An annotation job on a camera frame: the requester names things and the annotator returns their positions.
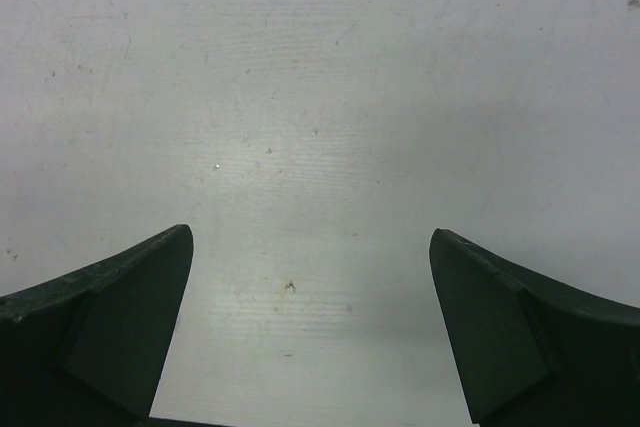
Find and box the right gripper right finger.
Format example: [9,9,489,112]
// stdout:
[429,229,639,426]

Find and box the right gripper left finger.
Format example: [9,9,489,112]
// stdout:
[1,224,193,426]

